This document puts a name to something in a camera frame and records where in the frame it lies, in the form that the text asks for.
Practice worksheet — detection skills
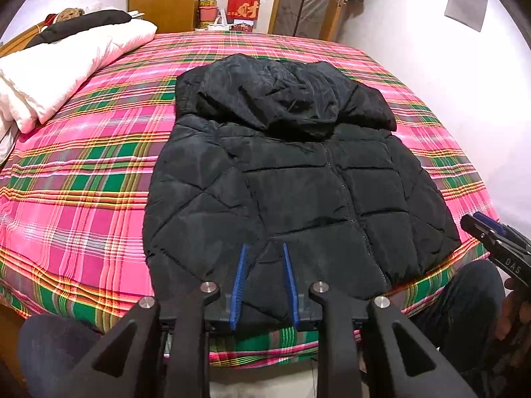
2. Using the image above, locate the pale pink folded blanket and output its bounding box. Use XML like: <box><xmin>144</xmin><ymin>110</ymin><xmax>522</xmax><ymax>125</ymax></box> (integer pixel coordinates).
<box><xmin>0</xmin><ymin>118</ymin><xmax>19</xmax><ymax>164</ymax></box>

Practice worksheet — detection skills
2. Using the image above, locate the white folded quilt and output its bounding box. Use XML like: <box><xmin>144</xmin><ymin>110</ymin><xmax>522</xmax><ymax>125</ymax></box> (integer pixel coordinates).
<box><xmin>0</xmin><ymin>19</ymin><xmax>158</xmax><ymax>134</ymax></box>

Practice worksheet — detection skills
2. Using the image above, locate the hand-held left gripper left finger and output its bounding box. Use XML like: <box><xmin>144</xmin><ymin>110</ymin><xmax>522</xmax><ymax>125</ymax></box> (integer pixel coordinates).
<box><xmin>54</xmin><ymin>244</ymin><xmax>252</xmax><ymax>398</ymax></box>

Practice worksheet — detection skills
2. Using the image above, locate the wooden door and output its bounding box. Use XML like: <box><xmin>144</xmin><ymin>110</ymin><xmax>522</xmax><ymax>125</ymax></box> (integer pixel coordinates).
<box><xmin>321</xmin><ymin>0</ymin><xmax>359</xmax><ymax>42</ymax></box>

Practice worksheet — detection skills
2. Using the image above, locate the person's right leg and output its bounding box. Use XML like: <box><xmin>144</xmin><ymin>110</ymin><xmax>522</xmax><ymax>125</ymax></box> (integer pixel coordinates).
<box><xmin>409</xmin><ymin>260</ymin><xmax>507</xmax><ymax>386</ymax></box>

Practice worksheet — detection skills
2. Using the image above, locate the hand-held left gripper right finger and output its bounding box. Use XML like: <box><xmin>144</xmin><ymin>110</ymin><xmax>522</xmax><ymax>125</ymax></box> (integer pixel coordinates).
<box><xmin>283</xmin><ymin>242</ymin><xmax>478</xmax><ymax>398</ymax></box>

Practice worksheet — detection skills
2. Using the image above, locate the black pillow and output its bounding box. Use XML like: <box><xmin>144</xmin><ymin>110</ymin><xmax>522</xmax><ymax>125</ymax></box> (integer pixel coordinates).
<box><xmin>27</xmin><ymin>9</ymin><xmax>131</xmax><ymax>46</ymax></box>

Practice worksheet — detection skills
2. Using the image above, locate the wooden headboard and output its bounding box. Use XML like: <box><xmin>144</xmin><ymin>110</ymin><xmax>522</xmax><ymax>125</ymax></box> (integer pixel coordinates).
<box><xmin>0</xmin><ymin>23</ymin><xmax>46</xmax><ymax>56</ymax></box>

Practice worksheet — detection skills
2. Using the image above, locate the grey fabric garment cover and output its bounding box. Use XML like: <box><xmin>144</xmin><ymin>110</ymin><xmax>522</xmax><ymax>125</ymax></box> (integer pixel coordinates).
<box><xmin>276</xmin><ymin>0</ymin><xmax>333</xmax><ymax>38</ymax></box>

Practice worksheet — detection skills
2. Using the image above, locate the grey wall panel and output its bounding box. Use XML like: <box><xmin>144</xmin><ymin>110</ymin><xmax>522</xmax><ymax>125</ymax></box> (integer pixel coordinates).
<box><xmin>445</xmin><ymin>0</ymin><xmax>488</xmax><ymax>32</ymax></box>

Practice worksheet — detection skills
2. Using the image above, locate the person's left leg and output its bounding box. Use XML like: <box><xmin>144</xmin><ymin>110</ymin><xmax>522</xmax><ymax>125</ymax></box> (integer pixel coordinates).
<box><xmin>17</xmin><ymin>314</ymin><xmax>104</xmax><ymax>398</ymax></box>

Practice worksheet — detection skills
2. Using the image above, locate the person's right hand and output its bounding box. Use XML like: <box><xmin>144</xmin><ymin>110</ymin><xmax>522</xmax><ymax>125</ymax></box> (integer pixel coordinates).
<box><xmin>493</xmin><ymin>284</ymin><xmax>531</xmax><ymax>341</ymax></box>

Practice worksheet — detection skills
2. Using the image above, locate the person's leg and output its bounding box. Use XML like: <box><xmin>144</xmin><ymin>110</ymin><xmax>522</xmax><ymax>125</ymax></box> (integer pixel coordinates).
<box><xmin>17</xmin><ymin>314</ymin><xmax>104</xmax><ymax>398</ymax></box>
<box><xmin>409</xmin><ymin>260</ymin><xmax>507</xmax><ymax>386</ymax></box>

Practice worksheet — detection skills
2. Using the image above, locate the brown stuffed toy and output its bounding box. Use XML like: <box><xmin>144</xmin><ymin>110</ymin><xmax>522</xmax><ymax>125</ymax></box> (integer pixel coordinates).
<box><xmin>54</xmin><ymin>7</ymin><xmax>86</xmax><ymax>23</ymax></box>

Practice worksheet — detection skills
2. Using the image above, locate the pink green plaid bed sheet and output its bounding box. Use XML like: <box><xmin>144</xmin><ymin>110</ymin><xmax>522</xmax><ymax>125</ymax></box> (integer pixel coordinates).
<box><xmin>0</xmin><ymin>31</ymin><xmax>500</xmax><ymax>369</ymax></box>

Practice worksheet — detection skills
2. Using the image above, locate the black hooded puffer jacket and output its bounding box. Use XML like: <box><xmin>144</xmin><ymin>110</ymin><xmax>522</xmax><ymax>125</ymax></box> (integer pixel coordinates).
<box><xmin>142</xmin><ymin>53</ymin><xmax>462</xmax><ymax>328</ymax></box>

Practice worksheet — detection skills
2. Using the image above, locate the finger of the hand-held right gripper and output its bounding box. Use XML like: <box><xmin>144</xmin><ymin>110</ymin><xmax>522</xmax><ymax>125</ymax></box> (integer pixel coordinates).
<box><xmin>473</xmin><ymin>211</ymin><xmax>510</xmax><ymax>238</ymax></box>
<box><xmin>460</xmin><ymin>214</ymin><xmax>498</xmax><ymax>250</ymax></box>

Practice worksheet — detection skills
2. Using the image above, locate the wooden wardrobe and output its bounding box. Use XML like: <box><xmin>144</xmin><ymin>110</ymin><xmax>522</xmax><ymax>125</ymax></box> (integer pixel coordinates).
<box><xmin>128</xmin><ymin>0</ymin><xmax>197</xmax><ymax>34</ymax></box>

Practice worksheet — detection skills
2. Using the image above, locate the red gift box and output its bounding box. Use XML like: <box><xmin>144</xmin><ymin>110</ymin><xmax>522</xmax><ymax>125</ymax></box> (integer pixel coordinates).
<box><xmin>226</xmin><ymin>0</ymin><xmax>260</xmax><ymax>21</ymax></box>

